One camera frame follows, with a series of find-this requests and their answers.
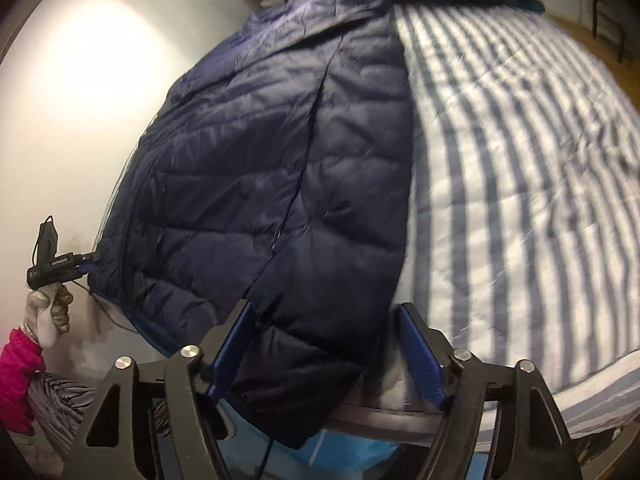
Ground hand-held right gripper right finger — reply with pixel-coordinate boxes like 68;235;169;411
394;302;585;480

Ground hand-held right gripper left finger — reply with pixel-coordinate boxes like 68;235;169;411
61;299;257;480

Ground navy quilted puffer jacket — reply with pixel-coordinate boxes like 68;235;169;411
86;0;418;268

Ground person's left forearm pink sleeve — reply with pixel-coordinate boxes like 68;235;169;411
0;326;47;436

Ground person's left hand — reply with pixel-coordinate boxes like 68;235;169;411
25;281;75;348

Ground black white striped trousers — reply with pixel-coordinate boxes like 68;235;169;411
22;371;171;480

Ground blue white striped bed quilt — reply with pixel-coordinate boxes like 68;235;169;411
320;2;640;453

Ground black metal rack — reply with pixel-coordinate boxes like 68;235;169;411
590;0;632;65

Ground black cable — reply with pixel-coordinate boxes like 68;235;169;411
70;280;141;333

